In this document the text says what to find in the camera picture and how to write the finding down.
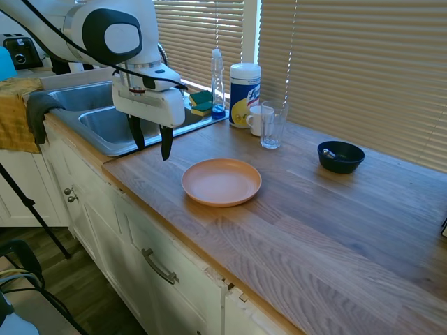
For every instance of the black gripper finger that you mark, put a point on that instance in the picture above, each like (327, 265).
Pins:
(166, 143)
(138, 134)

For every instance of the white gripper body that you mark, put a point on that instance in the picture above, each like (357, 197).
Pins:
(150, 104)

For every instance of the orange plastic plate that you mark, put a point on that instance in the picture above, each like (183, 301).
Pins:
(221, 181)

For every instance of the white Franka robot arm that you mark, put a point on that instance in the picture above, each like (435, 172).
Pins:
(115, 35)

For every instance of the stainless steel double sink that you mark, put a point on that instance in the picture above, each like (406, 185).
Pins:
(97, 125)

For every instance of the white ceramic mug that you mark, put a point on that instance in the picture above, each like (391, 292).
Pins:
(254, 120)

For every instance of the green yellow sponge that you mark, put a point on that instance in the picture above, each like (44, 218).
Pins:
(202, 109)
(200, 96)

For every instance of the clear dish soap bottle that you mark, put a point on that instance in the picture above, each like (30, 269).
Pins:
(217, 87)

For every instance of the white backsplash board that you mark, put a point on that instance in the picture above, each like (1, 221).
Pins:
(77, 78)

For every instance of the round metal cabinet knob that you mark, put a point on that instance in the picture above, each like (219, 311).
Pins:
(72, 199)
(67, 191)

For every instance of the Lysol wipes canister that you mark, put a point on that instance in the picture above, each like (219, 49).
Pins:
(244, 94)

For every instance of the white kitchen cabinet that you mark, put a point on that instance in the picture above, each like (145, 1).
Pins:
(115, 227)

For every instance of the black box appliance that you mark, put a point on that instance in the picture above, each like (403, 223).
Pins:
(59, 67)

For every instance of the grey dish cloth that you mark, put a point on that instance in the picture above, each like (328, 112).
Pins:
(38, 111)

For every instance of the clear drinking glass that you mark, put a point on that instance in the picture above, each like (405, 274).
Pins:
(274, 129)

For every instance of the yellow towel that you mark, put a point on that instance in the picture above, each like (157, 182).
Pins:
(12, 118)

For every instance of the black tripod leg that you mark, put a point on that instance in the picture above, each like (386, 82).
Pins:
(31, 209)

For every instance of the black silver toaster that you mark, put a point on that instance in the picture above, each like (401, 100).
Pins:
(21, 52)

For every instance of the light blue plastic object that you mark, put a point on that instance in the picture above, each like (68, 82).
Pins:
(6, 66)

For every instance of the small metal object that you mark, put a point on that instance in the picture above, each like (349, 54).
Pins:
(329, 153)

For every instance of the dark blue bowl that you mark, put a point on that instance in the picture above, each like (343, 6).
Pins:
(340, 158)

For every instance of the wide beige window blind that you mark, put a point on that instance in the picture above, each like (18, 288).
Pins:
(352, 63)

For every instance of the black framed object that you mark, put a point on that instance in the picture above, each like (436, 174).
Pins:
(444, 228)

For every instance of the white black wrist camera box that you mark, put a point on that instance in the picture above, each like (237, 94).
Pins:
(164, 78)

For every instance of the white window frame post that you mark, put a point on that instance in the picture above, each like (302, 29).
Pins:
(251, 31)

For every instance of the black metal cart frame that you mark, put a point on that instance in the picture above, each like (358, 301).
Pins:
(29, 265)

